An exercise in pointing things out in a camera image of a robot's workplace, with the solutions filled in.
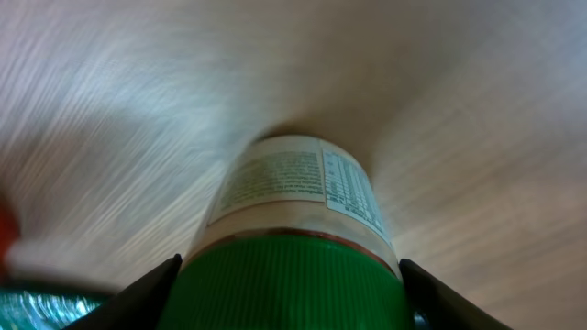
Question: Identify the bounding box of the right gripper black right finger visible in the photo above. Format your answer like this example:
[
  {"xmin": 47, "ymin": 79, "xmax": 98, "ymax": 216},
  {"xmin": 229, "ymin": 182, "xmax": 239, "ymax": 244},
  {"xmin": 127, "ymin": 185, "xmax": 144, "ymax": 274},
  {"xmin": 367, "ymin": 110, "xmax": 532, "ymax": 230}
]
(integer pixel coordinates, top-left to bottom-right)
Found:
[{"xmin": 399, "ymin": 258, "xmax": 511, "ymax": 330}]

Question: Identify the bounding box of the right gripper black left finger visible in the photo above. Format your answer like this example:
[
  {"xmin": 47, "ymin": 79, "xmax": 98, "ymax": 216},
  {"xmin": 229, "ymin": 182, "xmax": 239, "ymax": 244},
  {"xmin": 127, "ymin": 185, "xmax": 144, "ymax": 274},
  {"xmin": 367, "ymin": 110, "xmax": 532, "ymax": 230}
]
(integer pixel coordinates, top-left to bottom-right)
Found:
[{"xmin": 64, "ymin": 254, "xmax": 183, "ymax": 330}]

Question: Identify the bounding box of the green 3M wipes pouch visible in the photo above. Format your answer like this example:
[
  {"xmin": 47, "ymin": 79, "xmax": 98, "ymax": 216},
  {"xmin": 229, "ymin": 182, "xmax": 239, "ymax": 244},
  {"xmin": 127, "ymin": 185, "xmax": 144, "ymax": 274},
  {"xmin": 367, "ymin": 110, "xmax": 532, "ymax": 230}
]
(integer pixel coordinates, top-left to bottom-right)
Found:
[{"xmin": 1, "ymin": 289, "xmax": 106, "ymax": 330}]

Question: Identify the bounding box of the sriracha bottle with green cap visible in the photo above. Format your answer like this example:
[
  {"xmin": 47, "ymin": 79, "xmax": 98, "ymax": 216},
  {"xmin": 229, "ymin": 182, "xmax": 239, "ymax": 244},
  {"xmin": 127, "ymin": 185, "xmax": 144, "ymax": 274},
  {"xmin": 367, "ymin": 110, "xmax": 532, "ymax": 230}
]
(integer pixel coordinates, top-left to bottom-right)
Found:
[{"xmin": 0, "ymin": 201, "xmax": 20, "ymax": 277}]

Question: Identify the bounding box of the green-lidded white spice jar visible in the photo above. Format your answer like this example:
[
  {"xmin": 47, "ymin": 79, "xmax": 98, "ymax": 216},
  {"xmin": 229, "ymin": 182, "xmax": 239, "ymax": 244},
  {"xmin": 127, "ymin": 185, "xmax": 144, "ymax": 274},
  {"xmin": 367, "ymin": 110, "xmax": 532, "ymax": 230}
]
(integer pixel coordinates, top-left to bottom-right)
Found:
[{"xmin": 158, "ymin": 135, "xmax": 415, "ymax": 330}]

